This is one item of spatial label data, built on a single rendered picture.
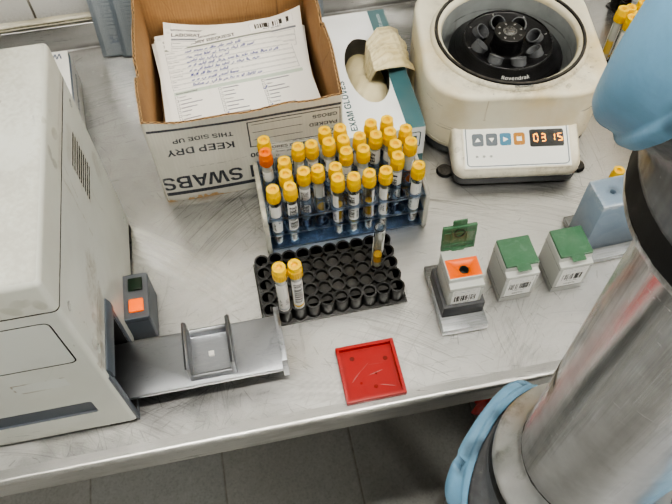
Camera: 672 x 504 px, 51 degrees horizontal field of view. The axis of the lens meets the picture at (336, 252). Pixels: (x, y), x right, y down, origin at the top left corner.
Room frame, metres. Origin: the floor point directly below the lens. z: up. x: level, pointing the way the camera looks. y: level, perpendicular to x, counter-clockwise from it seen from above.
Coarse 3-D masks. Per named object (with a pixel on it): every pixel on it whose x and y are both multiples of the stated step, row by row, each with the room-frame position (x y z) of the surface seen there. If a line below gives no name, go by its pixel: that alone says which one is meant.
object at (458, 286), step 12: (444, 252) 0.43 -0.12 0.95; (456, 252) 0.43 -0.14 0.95; (468, 252) 0.43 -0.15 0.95; (444, 264) 0.41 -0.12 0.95; (456, 264) 0.41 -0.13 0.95; (468, 264) 0.41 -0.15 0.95; (444, 276) 0.40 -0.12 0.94; (456, 276) 0.40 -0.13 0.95; (468, 276) 0.40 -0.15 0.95; (480, 276) 0.40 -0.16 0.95; (444, 288) 0.40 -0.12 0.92; (456, 288) 0.38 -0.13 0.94; (468, 288) 0.39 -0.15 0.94; (480, 288) 0.39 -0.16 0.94; (456, 300) 0.38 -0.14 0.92; (468, 300) 0.39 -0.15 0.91
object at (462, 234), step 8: (456, 224) 0.44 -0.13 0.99; (464, 224) 0.44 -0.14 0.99; (472, 224) 0.44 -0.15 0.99; (448, 232) 0.43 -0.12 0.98; (456, 232) 0.43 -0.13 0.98; (464, 232) 0.44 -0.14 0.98; (472, 232) 0.44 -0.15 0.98; (448, 240) 0.43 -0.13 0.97; (456, 240) 0.43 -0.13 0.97; (464, 240) 0.44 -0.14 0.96; (472, 240) 0.44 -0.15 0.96; (440, 248) 0.43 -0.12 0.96; (448, 248) 0.43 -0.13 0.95; (456, 248) 0.43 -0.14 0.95
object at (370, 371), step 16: (336, 352) 0.34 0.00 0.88; (352, 352) 0.34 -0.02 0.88; (368, 352) 0.34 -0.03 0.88; (384, 352) 0.34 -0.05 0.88; (352, 368) 0.32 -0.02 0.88; (368, 368) 0.32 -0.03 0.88; (384, 368) 0.32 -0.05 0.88; (400, 368) 0.32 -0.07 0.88; (352, 384) 0.30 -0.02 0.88; (368, 384) 0.30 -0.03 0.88; (384, 384) 0.30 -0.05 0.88; (400, 384) 0.30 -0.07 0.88; (352, 400) 0.28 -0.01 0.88; (368, 400) 0.28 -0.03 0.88
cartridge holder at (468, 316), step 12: (432, 276) 0.43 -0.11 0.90; (432, 288) 0.42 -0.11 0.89; (432, 300) 0.41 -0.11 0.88; (444, 300) 0.39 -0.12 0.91; (480, 300) 0.39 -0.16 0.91; (444, 312) 0.38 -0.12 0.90; (456, 312) 0.38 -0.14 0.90; (468, 312) 0.38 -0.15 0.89; (480, 312) 0.38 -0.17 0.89; (444, 324) 0.37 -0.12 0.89; (456, 324) 0.37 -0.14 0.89; (468, 324) 0.37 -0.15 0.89; (480, 324) 0.37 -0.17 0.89
